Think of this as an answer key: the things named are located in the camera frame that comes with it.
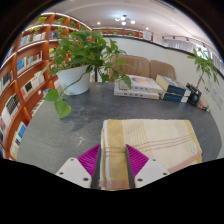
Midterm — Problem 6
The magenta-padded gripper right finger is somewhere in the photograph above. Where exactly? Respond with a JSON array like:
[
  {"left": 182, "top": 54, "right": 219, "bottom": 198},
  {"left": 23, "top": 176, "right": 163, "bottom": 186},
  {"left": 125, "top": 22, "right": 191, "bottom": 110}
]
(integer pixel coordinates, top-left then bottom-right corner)
[{"left": 125, "top": 143, "right": 170, "bottom": 190}]

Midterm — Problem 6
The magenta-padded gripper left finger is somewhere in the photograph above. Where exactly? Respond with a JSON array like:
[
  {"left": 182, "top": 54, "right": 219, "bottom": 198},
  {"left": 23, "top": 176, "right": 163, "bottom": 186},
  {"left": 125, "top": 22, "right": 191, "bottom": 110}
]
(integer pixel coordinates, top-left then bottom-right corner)
[{"left": 54, "top": 143, "right": 102, "bottom": 190}]

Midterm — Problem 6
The yellow cream striped towel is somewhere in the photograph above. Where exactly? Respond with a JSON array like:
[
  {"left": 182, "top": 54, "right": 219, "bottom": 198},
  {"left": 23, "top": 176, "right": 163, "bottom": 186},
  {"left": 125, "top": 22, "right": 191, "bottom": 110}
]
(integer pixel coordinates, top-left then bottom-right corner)
[{"left": 98, "top": 118, "right": 203, "bottom": 191}]

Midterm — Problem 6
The dark thick book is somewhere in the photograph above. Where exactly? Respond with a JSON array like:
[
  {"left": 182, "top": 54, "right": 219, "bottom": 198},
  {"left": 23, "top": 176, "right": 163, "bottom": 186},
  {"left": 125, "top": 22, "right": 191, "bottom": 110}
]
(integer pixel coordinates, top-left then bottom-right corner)
[{"left": 160, "top": 90, "right": 189, "bottom": 103}]

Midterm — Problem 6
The white thick book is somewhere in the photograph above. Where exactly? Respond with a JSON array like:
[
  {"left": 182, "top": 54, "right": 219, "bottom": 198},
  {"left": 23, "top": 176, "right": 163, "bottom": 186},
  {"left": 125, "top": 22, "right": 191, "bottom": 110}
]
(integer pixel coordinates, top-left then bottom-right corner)
[{"left": 113, "top": 81, "right": 161, "bottom": 100}]

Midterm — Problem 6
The red book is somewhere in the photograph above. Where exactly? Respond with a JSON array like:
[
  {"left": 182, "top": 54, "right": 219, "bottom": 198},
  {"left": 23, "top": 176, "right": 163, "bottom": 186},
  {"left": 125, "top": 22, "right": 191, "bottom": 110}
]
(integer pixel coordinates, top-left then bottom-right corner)
[{"left": 196, "top": 101, "right": 211, "bottom": 113}]

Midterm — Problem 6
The small tree in black pot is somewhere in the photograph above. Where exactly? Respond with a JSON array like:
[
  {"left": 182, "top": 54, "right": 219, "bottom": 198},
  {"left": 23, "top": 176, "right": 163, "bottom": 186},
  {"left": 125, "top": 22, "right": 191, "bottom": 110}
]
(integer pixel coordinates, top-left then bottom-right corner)
[{"left": 186, "top": 47, "right": 219, "bottom": 107}]

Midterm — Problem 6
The dark blue cover book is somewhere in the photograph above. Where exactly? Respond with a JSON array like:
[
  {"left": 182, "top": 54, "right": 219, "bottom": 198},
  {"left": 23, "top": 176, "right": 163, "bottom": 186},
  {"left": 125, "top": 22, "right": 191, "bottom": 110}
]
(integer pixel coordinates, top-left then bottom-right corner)
[{"left": 155, "top": 74, "right": 192, "bottom": 97}]

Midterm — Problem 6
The white picture book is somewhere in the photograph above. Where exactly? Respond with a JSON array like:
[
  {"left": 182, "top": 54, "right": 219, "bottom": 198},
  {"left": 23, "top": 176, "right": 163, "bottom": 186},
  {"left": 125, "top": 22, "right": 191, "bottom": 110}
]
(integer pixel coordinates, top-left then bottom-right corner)
[{"left": 118, "top": 74, "right": 164, "bottom": 95}]

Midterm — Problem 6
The leafy plant in white pot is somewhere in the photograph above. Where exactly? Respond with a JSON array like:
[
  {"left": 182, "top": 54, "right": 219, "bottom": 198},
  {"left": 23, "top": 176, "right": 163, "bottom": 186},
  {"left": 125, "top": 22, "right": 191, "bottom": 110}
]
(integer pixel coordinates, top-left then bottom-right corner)
[{"left": 42, "top": 29, "right": 133, "bottom": 119}]

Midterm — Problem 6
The tan upholstered chair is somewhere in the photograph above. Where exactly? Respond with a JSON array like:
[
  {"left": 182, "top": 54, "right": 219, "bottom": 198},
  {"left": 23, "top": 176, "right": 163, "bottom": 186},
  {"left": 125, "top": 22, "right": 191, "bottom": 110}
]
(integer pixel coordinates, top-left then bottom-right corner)
[
  {"left": 109, "top": 54, "right": 151, "bottom": 79},
  {"left": 148, "top": 59, "right": 177, "bottom": 81}
]

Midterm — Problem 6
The orange wooden bookshelf unit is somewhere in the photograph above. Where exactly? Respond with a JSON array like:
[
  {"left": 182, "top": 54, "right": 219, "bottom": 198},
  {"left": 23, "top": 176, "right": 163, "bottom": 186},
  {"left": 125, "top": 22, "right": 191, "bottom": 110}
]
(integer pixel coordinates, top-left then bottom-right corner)
[{"left": 0, "top": 12, "right": 93, "bottom": 162}]

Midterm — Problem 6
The white curtain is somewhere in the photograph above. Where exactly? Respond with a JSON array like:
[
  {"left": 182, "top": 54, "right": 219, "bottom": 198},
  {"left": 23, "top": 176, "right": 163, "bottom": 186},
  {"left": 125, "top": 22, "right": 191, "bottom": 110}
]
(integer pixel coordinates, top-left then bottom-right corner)
[{"left": 163, "top": 39, "right": 224, "bottom": 69}]

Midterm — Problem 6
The white framed sign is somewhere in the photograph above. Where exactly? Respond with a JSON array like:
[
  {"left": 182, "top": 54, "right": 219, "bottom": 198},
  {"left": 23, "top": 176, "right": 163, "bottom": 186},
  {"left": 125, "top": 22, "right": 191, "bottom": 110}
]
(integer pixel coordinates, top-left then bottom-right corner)
[{"left": 143, "top": 30, "right": 153, "bottom": 42}]

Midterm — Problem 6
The long orange shelf with plants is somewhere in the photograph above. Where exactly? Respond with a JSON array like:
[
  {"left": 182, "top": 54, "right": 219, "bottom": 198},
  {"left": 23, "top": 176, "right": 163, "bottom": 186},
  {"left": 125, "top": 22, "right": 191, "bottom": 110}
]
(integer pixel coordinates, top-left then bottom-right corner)
[{"left": 91, "top": 27, "right": 154, "bottom": 43}]

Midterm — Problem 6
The multi-bulb ceiling lamp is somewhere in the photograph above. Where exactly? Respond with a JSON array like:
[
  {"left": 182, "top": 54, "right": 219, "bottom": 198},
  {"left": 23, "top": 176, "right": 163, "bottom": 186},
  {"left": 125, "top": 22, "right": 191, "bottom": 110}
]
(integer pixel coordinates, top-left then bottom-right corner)
[{"left": 114, "top": 14, "right": 137, "bottom": 27}]

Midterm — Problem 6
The black track light rail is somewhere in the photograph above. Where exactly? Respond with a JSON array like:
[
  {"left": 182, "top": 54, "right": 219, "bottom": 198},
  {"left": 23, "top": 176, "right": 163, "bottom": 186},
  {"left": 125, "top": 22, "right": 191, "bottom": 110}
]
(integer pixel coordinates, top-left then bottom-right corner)
[{"left": 161, "top": 34, "right": 208, "bottom": 46}]

